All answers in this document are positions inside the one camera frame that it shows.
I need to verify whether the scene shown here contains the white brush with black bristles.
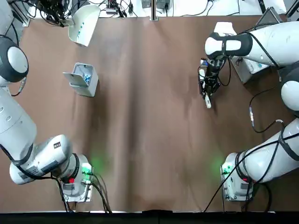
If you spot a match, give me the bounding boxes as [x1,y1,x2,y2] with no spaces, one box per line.
[198,66,213,109]

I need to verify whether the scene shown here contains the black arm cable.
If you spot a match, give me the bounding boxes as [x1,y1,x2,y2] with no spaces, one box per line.
[0,23,113,213]
[197,25,290,213]

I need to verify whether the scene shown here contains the pale green plastic dustpan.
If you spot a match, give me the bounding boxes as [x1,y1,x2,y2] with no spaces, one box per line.
[59,4,101,47]

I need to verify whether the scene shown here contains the open aluminium case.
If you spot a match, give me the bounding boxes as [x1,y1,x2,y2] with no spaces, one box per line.
[230,7,287,84]

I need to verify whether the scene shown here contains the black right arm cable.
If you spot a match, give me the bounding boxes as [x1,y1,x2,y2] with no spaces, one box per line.
[197,25,290,213]

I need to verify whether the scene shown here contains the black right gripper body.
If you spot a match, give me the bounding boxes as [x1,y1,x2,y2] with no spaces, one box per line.
[205,59,223,82]

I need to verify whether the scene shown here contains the white trash can with lid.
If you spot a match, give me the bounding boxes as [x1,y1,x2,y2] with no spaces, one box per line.
[62,62,99,98]

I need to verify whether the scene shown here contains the usb hub with plugs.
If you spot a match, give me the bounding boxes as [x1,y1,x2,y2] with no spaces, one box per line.
[106,0,120,14]

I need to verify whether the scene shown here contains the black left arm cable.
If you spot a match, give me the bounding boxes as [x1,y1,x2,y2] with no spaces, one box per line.
[0,23,113,213]

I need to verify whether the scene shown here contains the aluminium frame post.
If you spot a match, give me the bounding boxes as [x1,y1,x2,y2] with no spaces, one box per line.
[150,0,158,21]

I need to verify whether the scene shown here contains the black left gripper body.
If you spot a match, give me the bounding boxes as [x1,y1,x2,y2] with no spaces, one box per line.
[39,5,65,27]

